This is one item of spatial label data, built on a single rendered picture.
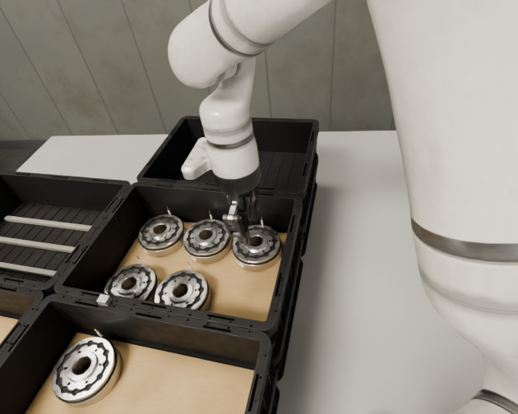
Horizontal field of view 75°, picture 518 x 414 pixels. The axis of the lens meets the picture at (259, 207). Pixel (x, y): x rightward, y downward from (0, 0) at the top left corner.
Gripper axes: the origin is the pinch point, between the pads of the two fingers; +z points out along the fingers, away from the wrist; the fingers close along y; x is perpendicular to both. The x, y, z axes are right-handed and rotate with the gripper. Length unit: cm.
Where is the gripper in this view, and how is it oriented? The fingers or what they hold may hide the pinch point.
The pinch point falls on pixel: (247, 225)
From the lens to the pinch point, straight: 62.5
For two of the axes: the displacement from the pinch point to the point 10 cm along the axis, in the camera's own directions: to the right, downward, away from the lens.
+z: 1.2, 7.2, 6.8
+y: 2.2, -6.9, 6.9
